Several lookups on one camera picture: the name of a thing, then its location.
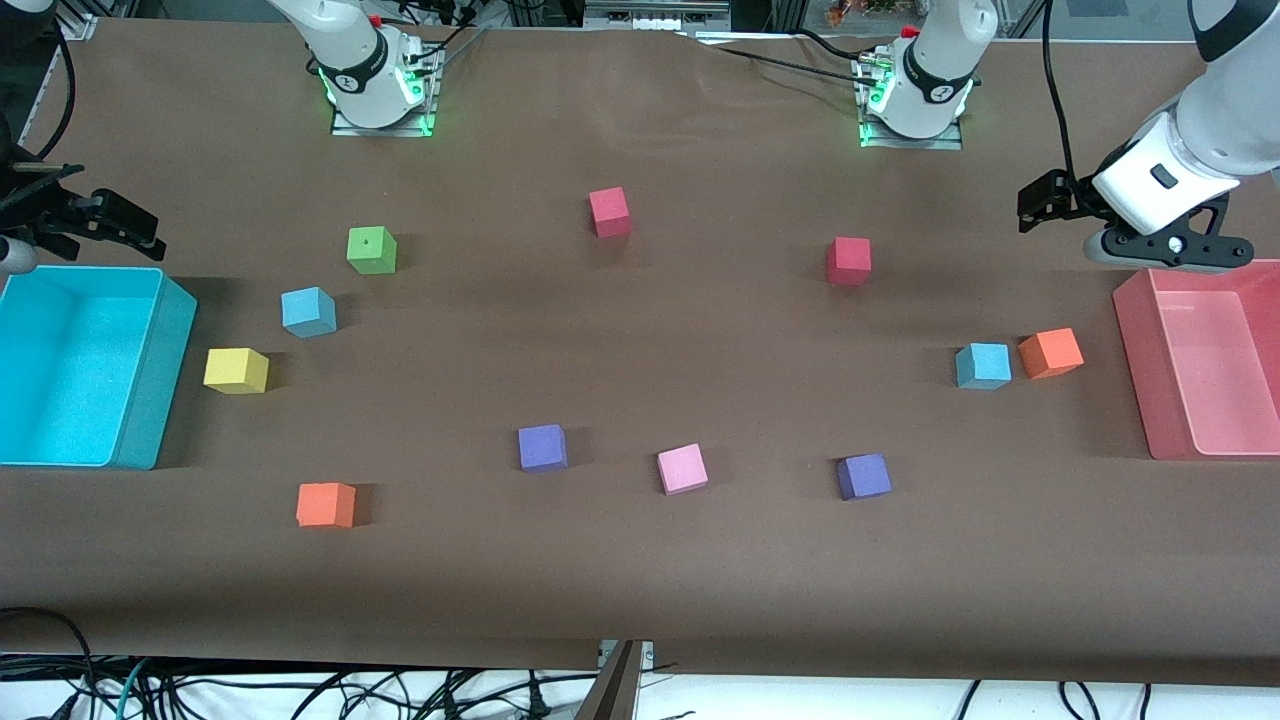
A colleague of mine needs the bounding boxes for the light blue foam block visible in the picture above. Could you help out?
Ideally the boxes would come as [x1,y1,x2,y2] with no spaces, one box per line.
[281,286,338,340]
[955,343,1012,391]

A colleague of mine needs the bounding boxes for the cyan plastic bin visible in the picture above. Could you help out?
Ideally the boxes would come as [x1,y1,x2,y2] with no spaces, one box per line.
[0,265,198,471]

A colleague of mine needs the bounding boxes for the orange foam block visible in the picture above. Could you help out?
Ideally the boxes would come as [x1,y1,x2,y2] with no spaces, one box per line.
[296,482,358,529]
[1018,328,1085,381]

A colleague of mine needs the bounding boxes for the yellow foam block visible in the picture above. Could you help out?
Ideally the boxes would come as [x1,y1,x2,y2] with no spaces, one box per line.
[203,347,270,396]

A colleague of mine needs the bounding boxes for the pink plastic bin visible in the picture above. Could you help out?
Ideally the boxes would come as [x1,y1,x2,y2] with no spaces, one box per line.
[1113,262,1280,461]

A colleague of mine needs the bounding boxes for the red foam block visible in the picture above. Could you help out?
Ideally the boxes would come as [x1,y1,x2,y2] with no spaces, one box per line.
[826,237,872,288]
[588,187,633,239]

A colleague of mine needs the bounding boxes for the green foam block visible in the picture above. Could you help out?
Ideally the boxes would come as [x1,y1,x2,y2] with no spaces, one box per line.
[346,226,398,276]

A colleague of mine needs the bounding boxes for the purple foam block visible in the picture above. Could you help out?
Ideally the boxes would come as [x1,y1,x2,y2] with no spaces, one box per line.
[836,453,893,501]
[518,424,569,473]

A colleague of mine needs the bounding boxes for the brown table cover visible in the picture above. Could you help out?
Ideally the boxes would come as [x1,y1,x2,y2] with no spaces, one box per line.
[0,18,1280,686]

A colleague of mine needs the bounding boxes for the pink foam block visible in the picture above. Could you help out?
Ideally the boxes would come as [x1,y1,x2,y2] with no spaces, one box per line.
[657,443,710,496]

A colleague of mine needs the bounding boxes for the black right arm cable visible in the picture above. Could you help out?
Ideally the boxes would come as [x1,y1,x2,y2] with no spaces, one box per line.
[38,25,78,163]

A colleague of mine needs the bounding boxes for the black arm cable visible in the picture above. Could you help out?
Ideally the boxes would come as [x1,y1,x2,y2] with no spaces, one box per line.
[38,25,78,163]
[1040,0,1081,183]

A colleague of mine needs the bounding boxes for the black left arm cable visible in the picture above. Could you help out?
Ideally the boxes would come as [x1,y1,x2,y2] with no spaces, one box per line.
[1040,0,1081,183]

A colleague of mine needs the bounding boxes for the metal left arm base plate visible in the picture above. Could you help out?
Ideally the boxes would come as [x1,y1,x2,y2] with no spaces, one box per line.
[858,118,965,152]

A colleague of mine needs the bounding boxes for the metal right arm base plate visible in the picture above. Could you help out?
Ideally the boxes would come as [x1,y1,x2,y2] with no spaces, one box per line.
[330,100,438,139]

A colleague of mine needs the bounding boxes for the black cable on cover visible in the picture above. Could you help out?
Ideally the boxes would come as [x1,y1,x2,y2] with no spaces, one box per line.
[680,28,881,81]

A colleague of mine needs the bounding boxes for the black looped cable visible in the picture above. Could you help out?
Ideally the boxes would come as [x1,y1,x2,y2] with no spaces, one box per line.
[0,606,99,720]

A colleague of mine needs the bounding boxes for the grey metal frame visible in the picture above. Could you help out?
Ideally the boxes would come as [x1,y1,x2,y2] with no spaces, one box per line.
[583,0,731,31]

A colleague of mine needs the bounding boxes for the teal cable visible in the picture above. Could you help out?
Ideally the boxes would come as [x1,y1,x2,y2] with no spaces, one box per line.
[112,655,153,720]

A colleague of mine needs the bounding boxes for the metal table bracket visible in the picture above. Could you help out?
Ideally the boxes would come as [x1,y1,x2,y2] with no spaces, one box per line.
[575,640,656,720]

